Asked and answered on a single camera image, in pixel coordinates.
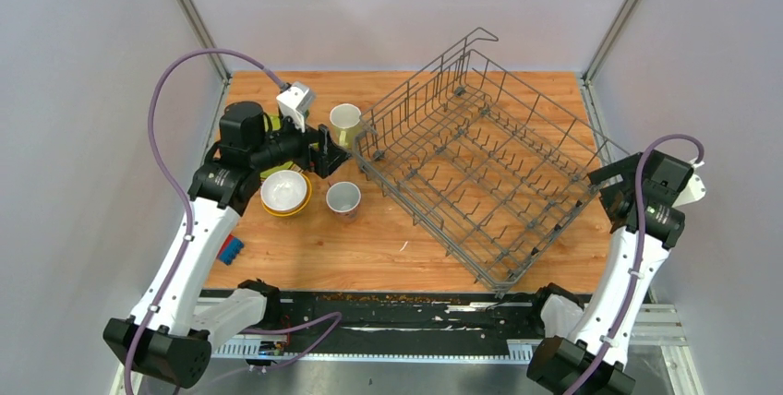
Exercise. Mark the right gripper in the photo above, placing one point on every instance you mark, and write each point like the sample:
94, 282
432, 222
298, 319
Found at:
620, 166

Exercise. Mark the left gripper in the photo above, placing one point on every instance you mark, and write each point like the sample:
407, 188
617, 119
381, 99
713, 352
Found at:
329, 157

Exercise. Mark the pale yellow mug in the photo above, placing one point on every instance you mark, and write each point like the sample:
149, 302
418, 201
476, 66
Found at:
345, 123

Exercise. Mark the white bowl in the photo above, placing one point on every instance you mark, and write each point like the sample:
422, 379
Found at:
284, 190

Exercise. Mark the grey wire dish rack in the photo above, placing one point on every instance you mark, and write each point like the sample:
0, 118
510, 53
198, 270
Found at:
491, 167

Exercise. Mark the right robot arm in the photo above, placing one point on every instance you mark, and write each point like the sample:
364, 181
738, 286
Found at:
585, 345

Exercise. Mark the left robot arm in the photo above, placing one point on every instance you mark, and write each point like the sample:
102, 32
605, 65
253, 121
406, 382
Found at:
163, 337

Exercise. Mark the green polka dot plate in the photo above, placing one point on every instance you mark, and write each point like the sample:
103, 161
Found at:
275, 125

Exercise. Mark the yellow bowl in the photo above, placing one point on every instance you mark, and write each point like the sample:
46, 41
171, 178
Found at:
300, 204

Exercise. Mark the blue toy brick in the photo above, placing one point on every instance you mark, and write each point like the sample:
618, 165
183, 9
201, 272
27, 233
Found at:
230, 249

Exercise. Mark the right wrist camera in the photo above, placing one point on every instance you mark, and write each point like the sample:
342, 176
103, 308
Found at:
695, 189

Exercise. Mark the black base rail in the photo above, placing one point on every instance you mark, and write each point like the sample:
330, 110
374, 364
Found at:
460, 328

